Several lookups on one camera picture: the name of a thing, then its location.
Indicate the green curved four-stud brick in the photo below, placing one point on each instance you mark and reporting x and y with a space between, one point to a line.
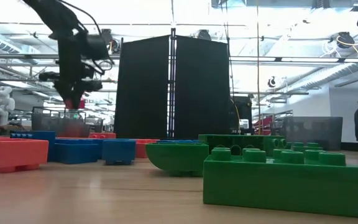
176 157

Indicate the orange four-stud brick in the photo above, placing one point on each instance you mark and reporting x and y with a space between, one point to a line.
102 135

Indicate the green eight-stud brick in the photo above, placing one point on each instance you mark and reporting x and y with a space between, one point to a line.
244 141
284 189

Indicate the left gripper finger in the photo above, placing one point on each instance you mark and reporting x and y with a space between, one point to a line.
59 83
89 86

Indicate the red storage bin shelf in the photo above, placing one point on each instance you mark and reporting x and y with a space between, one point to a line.
264 124

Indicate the blue eight-stud brick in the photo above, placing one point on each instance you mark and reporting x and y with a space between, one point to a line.
76 152
39 137

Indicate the clear grey plastic bin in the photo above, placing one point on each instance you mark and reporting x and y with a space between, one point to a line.
312 132
57 124

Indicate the blue four-stud brick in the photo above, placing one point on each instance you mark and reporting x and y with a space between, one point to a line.
179 141
119 151

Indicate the black folding screen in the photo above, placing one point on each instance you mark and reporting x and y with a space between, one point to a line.
197 93

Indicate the black equipment cart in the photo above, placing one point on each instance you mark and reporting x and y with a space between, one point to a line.
241 113

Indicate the white humanoid robot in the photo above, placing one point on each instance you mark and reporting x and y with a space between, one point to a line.
2 104

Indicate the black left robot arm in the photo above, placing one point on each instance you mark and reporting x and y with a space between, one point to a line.
51 15

